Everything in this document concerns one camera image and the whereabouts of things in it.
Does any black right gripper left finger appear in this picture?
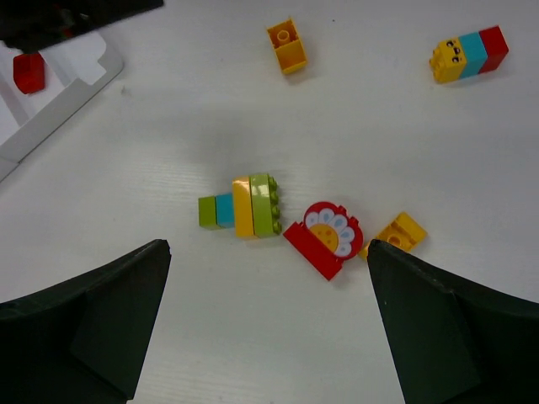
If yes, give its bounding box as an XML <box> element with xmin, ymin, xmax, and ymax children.
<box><xmin>1</xmin><ymin>239</ymin><xmax>171</xmax><ymax>403</ymax></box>

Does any red curved lego brick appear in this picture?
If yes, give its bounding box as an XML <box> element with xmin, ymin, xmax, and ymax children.
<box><xmin>13</xmin><ymin>53</ymin><xmax>45</xmax><ymax>94</ymax></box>

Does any yellow square lego brick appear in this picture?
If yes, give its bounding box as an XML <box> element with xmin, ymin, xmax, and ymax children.
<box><xmin>266</xmin><ymin>18</ymin><xmax>308</xmax><ymax>75</ymax></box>

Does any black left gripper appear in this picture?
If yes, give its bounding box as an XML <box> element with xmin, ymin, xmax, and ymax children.
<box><xmin>1</xmin><ymin>0</ymin><xmax>164</xmax><ymax>53</ymax></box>

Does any clear plastic divided tray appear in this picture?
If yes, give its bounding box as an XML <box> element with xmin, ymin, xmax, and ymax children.
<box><xmin>1</xmin><ymin>32</ymin><xmax>124</xmax><ymax>178</ymax></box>

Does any green blue yellow lego stack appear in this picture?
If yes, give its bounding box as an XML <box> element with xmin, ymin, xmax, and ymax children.
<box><xmin>198</xmin><ymin>173</ymin><xmax>282</xmax><ymax>240</ymax></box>

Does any yellow curved lego brick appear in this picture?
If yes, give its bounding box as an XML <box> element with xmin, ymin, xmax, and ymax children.
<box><xmin>358</xmin><ymin>211</ymin><xmax>428</xmax><ymax>260</ymax></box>

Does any red flower lego brick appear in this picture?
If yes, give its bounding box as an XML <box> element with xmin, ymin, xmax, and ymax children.
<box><xmin>283</xmin><ymin>201</ymin><xmax>364</xmax><ymax>281</ymax></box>

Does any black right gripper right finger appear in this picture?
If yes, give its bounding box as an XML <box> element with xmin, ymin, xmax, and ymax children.
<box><xmin>367</xmin><ymin>240</ymin><xmax>538</xmax><ymax>403</ymax></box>

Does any yellow blue red lego stack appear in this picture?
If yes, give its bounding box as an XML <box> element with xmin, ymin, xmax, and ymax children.
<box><xmin>429</xmin><ymin>25</ymin><xmax>509</xmax><ymax>84</ymax></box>

